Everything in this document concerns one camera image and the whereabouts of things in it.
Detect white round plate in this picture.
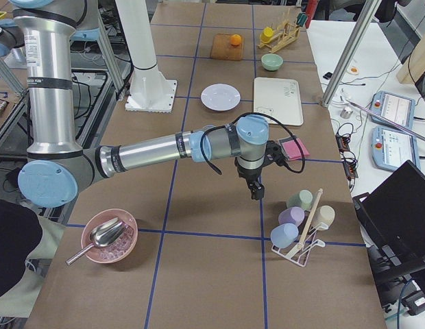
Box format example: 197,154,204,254
200,84,241,112

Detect fried egg toy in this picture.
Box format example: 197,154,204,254
347,66,359,75

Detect lower teach pendant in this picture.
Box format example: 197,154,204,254
372,125,420,171

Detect pink and grey cloth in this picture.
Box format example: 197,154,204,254
278,137,310,161

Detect beige pastel cup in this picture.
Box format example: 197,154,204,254
312,205,335,228

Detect pink bowl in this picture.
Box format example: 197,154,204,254
81,208,138,264

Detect cream bear tray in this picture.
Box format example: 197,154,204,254
253,77,304,126

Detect green bowl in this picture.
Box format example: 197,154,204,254
260,53,284,71

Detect aluminium frame post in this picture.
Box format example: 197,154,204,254
320,0,381,108

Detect purple pastel cup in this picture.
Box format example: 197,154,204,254
278,206,305,226

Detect red cylinder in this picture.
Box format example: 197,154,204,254
306,0,319,26

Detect metal scoop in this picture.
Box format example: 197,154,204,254
65,217,125,265

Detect blue pastel cup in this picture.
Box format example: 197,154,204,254
270,223,299,249

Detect wooden dish rack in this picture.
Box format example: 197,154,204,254
258,9,301,53

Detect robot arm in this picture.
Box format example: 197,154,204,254
13,1,286,208

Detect white cup rack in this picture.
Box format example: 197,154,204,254
271,188,328,267

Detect person in black shirt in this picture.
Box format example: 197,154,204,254
0,196,66,302

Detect green pastel cup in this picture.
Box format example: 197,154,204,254
287,189,313,211

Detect small black device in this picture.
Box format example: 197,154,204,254
323,72,332,80

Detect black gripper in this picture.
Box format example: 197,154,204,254
235,141,287,200

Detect orange fruit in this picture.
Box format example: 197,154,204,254
230,34,242,47

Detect black laptop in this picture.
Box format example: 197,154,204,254
352,159,425,261

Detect upper teach pendant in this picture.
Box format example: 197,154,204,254
369,90,415,129

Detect teach pendant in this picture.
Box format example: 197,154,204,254
369,90,415,129
372,125,420,171

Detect yellow cup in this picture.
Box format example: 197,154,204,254
260,27,274,44

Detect wooden cutting board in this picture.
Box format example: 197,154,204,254
210,34,244,61

